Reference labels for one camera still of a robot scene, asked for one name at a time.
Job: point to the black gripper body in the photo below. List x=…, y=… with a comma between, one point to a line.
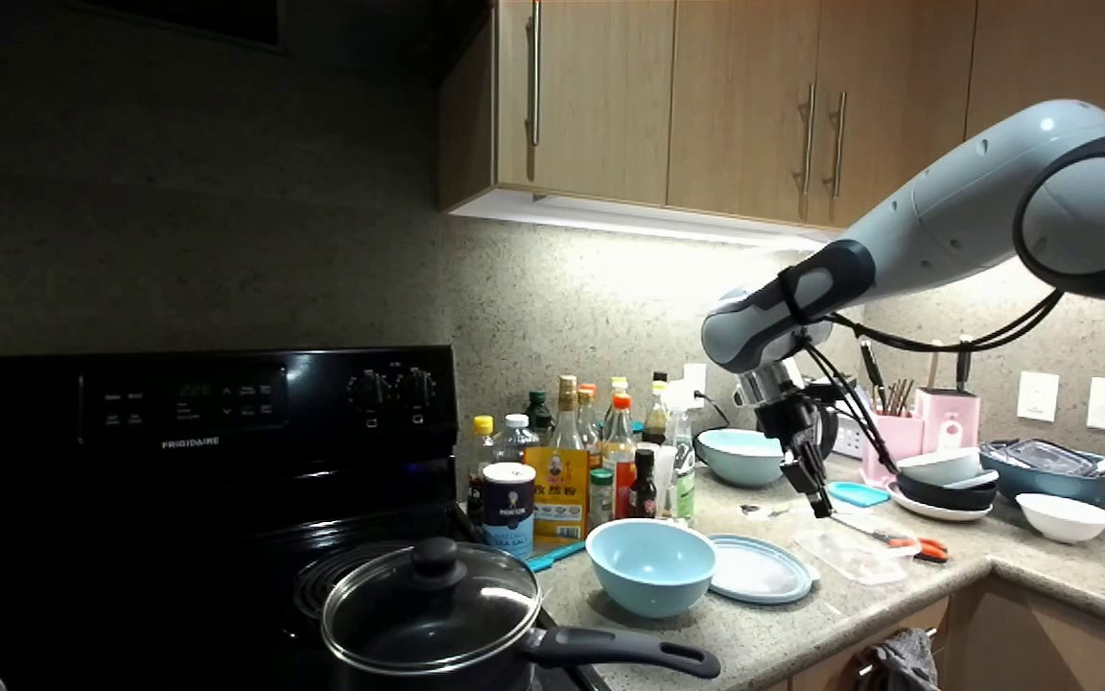
x=785, y=425

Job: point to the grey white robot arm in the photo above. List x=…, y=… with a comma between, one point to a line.
x=959, y=217

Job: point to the small teal square lid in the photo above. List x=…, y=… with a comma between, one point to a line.
x=862, y=494

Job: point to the light blue bowl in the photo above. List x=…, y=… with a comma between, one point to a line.
x=650, y=570
x=733, y=457

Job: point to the white box behind kettle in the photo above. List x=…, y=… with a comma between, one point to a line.
x=851, y=437

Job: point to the pink utensil holder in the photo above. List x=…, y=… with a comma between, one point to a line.
x=901, y=442

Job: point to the light blue plate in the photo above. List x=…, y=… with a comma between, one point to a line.
x=759, y=574

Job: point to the white spray bottle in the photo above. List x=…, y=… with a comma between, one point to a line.
x=682, y=463

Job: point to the white plate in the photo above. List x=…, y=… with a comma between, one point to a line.
x=940, y=515

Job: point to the pale blue bowl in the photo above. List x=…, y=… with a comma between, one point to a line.
x=940, y=469

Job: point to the dark bowl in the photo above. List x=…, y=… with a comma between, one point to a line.
x=949, y=495

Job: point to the pink knife block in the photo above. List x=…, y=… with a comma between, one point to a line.
x=949, y=421

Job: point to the red sauce bottle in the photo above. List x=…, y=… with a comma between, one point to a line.
x=624, y=465

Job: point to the grey cloth towel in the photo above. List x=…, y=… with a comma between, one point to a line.
x=907, y=659

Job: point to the green cap small jar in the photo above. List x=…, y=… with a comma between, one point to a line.
x=600, y=495

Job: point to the blue dish tray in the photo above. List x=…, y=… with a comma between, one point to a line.
x=1054, y=469

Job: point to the yellow label oil bottle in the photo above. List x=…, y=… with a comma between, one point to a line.
x=560, y=494

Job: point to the white bowl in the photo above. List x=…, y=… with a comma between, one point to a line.
x=1064, y=520

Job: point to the under cabinet light strip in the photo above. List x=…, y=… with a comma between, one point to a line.
x=631, y=217

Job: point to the wooden base cabinet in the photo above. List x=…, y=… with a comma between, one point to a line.
x=1054, y=638

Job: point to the clear plastic bottle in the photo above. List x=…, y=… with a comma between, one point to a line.
x=516, y=439

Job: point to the white lidded dark can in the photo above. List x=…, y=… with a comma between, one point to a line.
x=504, y=503

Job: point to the yellow cap bottle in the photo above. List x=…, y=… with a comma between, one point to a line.
x=485, y=442

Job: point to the glass pot lid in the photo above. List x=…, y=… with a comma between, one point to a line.
x=432, y=612

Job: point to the black kitchen stove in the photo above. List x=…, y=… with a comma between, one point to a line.
x=195, y=425

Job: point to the small white wall outlet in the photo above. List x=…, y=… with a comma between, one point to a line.
x=697, y=380

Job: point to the wooden wall cabinet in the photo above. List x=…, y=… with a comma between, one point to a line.
x=730, y=103

